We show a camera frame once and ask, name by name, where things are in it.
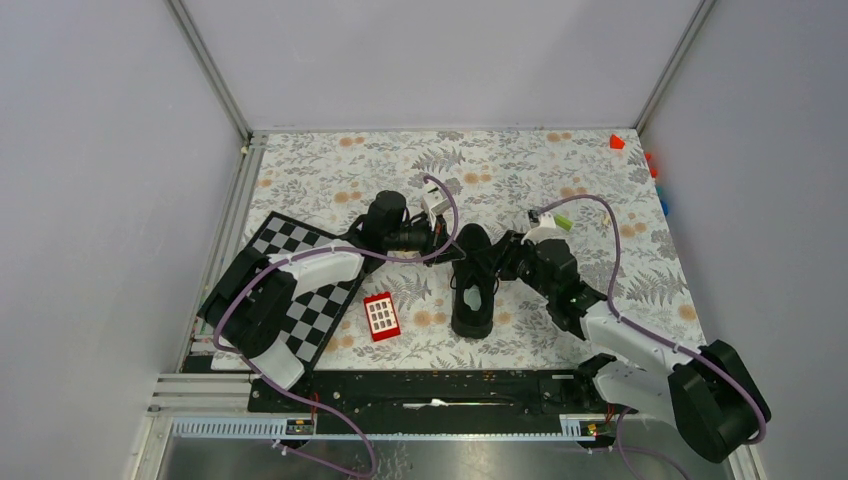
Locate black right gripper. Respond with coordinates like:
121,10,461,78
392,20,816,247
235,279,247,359
472,230,555,301

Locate black shoelace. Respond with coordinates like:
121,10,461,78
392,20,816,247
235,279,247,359
450,261,500,296

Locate black sneaker shoe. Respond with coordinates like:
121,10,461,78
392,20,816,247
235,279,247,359
451,224,497,339

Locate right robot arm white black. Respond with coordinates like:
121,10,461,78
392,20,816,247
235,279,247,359
488,231,772,463

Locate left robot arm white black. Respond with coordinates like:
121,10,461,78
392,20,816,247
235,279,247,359
197,187,458,411

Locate green rectangular block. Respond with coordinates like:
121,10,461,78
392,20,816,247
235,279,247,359
553,214,574,232

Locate floral patterned table mat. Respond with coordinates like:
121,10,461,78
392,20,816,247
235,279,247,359
242,129,704,370

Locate red toy calculator block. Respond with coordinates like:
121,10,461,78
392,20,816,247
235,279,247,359
363,292,401,342

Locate black white chessboard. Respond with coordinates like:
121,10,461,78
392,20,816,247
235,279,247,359
196,211,366,372

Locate red triangular block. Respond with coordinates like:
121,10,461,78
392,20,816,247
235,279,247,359
609,134,626,150

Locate orange red toy piece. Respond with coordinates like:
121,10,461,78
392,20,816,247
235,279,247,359
645,153,658,179

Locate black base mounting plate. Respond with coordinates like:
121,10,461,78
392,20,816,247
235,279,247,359
248,368,637,436

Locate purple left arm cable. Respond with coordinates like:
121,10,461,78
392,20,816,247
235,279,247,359
211,174,461,352

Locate grey slotted cable duct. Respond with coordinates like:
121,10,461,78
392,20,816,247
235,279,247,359
172,414,614,443

